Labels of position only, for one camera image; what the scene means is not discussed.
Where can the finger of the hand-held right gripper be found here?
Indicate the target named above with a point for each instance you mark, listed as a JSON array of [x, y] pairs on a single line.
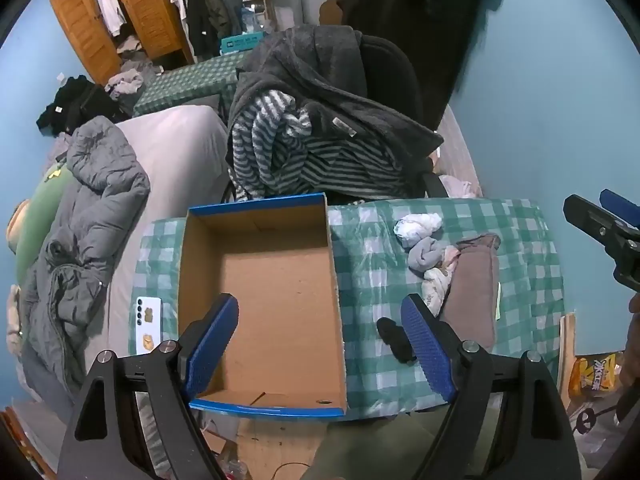
[[590, 215], [622, 207]]

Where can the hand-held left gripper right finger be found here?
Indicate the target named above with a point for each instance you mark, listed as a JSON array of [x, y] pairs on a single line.
[[425, 345]]

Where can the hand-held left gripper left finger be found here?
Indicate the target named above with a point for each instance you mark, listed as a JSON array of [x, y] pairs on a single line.
[[215, 340]]

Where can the black sock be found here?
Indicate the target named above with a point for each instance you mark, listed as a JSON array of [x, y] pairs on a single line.
[[395, 340]]

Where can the beige patterned cloth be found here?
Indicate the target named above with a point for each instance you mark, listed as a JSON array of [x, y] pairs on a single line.
[[435, 285]]

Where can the brown towel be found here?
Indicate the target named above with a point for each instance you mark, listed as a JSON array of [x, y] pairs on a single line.
[[475, 295]]

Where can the blue-rimmed cardboard box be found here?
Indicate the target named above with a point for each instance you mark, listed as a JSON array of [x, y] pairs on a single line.
[[280, 300]]

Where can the grey sock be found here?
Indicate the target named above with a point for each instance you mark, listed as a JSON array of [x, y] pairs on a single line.
[[424, 255]]

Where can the white smartphone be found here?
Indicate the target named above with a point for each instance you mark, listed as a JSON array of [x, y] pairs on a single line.
[[148, 327]]

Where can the green checked tablecloth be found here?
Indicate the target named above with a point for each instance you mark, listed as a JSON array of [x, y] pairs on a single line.
[[380, 270]]

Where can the white sock bundle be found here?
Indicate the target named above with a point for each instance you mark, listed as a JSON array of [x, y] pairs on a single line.
[[415, 227]]

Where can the person's green trousers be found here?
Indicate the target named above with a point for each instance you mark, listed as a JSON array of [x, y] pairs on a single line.
[[370, 450]]

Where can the crumpled white plastic bag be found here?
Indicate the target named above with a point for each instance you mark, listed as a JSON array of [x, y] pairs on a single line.
[[457, 186]]

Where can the wooden board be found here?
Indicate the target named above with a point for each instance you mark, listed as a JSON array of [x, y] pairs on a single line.
[[567, 355]]

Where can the yellow snack bag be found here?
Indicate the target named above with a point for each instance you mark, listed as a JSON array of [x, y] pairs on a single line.
[[595, 375]]

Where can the grey puffer jacket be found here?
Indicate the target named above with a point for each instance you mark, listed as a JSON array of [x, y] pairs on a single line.
[[85, 220]]

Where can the white printed plastic bag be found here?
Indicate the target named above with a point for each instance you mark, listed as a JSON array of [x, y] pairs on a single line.
[[595, 435]]

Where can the white bed mattress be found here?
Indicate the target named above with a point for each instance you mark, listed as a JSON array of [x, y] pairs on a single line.
[[175, 150]]

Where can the green pillow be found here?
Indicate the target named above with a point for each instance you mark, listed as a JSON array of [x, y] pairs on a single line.
[[42, 210]]

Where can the beige cushion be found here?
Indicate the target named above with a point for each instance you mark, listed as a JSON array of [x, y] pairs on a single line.
[[17, 225]]

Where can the black office chair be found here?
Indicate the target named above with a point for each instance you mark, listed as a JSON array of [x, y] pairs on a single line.
[[390, 75]]

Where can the dark green checked cloth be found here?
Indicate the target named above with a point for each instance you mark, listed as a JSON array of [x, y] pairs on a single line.
[[185, 82]]

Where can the black hanging coat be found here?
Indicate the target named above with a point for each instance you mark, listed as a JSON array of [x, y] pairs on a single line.
[[415, 10]]

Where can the grey white clothes pile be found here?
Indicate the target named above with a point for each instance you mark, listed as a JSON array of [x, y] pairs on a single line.
[[125, 82]]

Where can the black clothes pile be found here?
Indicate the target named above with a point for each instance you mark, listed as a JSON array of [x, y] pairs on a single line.
[[70, 102]]

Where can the dark grey fleece robe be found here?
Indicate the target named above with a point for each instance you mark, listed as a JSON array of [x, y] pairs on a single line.
[[325, 75]]

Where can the dark hanging jackets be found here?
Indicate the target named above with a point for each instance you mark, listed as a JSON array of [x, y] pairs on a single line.
[[210, 10]]

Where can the wooden wardrobe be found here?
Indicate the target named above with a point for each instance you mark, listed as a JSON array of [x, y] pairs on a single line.
[[150, 10]]

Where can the white hanging shirt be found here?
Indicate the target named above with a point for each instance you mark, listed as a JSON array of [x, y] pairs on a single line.
[[110, 5]]

